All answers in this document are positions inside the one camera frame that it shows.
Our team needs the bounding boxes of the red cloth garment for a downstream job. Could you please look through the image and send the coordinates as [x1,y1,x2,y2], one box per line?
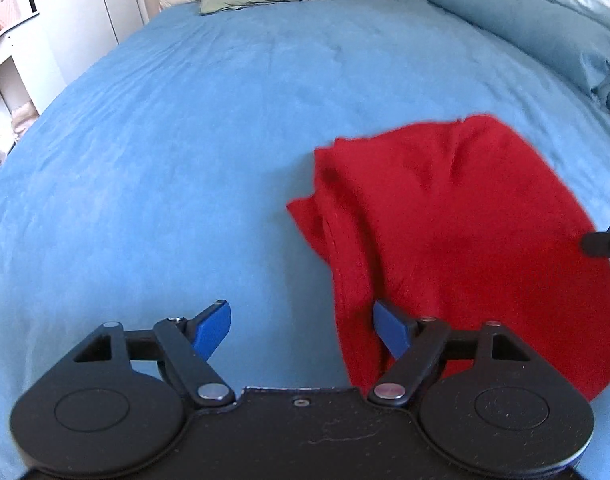
[288,115,610,399]

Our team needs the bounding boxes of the teal folded duvet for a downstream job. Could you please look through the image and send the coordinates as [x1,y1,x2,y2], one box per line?
[427,0,610,112]

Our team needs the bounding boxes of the blue bed sheet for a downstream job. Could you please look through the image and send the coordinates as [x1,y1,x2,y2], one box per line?
[0,0,610,479]

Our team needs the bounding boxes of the white shelf unit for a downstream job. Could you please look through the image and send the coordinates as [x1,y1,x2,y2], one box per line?
[0,0,66,166]

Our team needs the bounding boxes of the white wardrobe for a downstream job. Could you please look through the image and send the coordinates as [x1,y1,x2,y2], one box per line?
[34,0,149,84]

